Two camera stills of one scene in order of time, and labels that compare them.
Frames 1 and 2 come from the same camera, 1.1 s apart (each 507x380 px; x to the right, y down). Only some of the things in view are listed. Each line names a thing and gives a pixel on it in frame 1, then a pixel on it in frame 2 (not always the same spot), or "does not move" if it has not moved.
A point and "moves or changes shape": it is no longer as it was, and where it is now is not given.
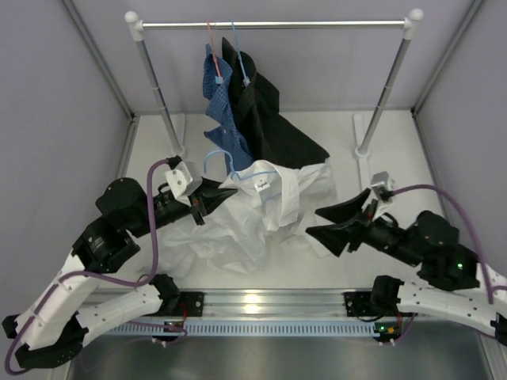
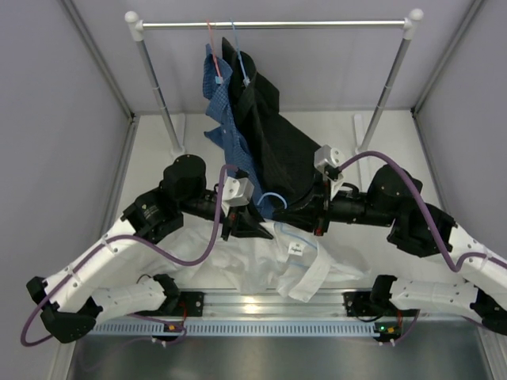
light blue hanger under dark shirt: x=245 y=81 does not move
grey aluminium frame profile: x=101 y=61 does not move
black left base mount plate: x=194 y=300 does not move
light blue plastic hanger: x=232 y=166 → x=277 y=224
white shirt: x=272 y=210 moves or changes shape
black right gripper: x=350 y=219 → x=314 y=214
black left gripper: x=212 y=195 → x=244 y=222
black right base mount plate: x=358 y=303 does not move
